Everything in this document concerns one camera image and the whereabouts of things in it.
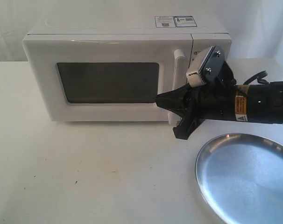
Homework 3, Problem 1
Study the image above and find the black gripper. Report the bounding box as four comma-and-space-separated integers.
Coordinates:
155, 61, 236, 140

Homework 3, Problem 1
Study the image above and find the white microwave door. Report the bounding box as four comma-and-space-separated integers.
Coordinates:
22, 34, 193, 125

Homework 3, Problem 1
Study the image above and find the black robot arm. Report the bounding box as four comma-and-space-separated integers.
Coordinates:
154, 63, 283, 140

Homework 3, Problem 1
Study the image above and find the white microwave oven body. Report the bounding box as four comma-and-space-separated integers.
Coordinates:
22, 15, 232, 124

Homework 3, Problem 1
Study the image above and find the blue white label sticker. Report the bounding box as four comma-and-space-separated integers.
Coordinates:
155, 15, 197, 28

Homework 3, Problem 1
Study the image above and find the round stainless steel tray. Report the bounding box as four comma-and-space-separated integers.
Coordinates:
195, 133, 283, 224

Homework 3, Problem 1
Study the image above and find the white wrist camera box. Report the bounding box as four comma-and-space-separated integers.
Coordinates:
186, 45, 225, 88

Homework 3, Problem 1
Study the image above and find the black coiled cable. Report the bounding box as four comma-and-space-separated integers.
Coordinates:
243, 70, 269, 85

